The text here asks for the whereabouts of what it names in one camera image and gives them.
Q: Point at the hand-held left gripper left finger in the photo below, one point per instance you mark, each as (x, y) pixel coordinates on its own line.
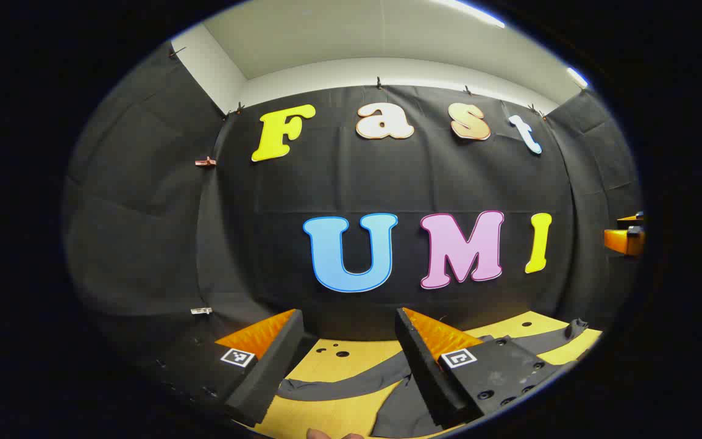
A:
(272, 366)

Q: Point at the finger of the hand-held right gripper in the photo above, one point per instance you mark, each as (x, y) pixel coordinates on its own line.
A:
(622, 242)
(630, 217)

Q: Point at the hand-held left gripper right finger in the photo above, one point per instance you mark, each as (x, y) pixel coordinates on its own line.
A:
(424, 378)

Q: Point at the grey button shirt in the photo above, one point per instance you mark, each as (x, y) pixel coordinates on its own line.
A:
(351, 384)

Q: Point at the silver binder clip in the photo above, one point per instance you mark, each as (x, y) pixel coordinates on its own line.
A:
(200, 311)

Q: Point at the black backdrop cloth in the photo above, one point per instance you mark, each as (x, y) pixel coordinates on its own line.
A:
(265, 201)

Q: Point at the copper spring clip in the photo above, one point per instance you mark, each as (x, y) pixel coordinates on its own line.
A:
(205, 161)

